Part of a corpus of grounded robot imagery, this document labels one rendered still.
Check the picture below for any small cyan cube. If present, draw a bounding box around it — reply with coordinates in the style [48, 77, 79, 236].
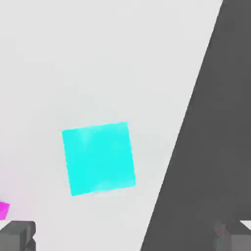
[61, 121, 137, 197]

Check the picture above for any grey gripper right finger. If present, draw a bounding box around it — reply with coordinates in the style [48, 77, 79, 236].
[213, 219, 251, 251]

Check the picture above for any small magenta cube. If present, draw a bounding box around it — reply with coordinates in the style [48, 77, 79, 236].
[0, 201, 10, 221]

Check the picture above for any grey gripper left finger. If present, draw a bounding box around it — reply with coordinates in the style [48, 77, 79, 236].
[0, 220, 37, 251]

